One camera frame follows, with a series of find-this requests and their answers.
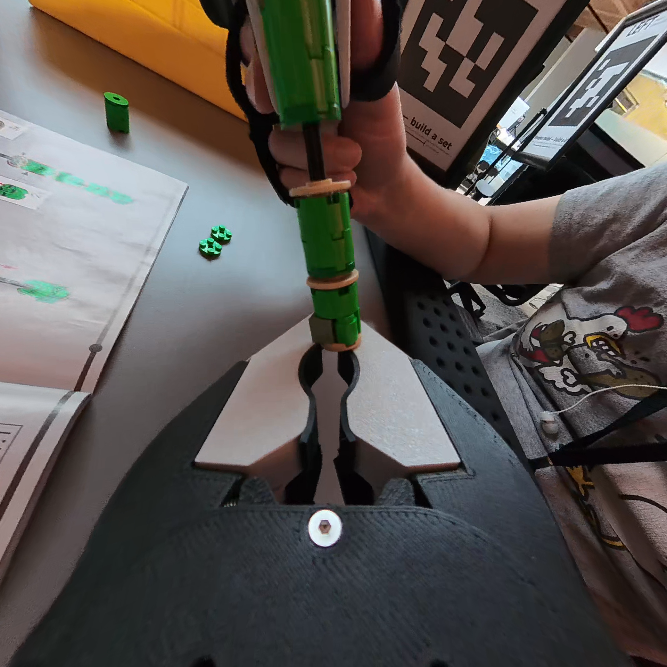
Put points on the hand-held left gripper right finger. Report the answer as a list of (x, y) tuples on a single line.
[(401, 417)]

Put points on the green cylinder brick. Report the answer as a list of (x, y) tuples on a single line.
[(116, 112)]

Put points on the black perforated office chair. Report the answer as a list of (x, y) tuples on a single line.
[(448, 333)]

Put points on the person's right hand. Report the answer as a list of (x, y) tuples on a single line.
[(380, 151)]

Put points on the green round plate brick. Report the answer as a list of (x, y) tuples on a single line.
[(210, 248), (221, 234)]

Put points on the white earphone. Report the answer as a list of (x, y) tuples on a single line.
[(548, 423)]

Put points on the grey printed t-shirt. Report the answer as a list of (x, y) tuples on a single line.
[(599, 250)]

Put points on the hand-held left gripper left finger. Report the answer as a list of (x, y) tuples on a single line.
[(260, 411)]

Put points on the yellow plastic bin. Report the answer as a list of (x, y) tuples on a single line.
[(156, 41)]

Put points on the green toy bamboo stalk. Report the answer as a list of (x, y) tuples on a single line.
[(323, 239)]

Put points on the white instruction booklet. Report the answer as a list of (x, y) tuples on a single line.
[(78, 312)]

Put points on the grey desk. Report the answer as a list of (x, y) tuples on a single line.
[(208, 323)]

